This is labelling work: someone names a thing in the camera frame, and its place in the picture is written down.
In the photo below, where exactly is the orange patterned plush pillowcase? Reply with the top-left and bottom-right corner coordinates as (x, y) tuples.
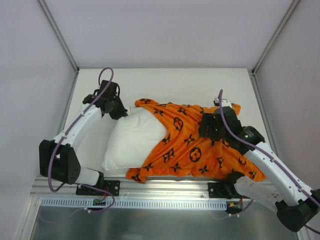
(126, 98), (267, 184)

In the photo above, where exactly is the white pillow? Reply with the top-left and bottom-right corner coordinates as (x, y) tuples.
(101, 107), (168, 171)

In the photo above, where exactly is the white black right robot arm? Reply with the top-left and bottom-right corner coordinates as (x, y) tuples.
(200, 106), (320, 233)

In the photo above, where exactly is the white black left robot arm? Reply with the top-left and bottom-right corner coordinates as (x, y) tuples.
(39, 80), (128, 195)

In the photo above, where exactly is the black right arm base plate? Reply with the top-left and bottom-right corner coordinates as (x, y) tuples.
(207, 182), (241, 199)

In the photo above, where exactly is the aluminium front rail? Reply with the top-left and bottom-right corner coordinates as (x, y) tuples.
(29, 176), (276, 199)

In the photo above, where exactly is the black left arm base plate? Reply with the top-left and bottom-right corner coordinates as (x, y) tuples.
(75, 179), (121, 197)

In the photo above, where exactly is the aluminium left frame post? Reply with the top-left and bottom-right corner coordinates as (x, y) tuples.
(37, 0), (80, 73)

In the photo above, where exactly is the aluminium frame post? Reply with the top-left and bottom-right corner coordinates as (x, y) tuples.
(250, 0), (302, 75)
(37, 0), (80, 73)

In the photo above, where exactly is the white slotted cable duct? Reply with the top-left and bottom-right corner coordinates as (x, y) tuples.
(41, 197), (227, 211)

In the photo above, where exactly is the aluminium right frame post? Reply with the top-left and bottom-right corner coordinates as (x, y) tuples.
(250, 0), (302, 75)

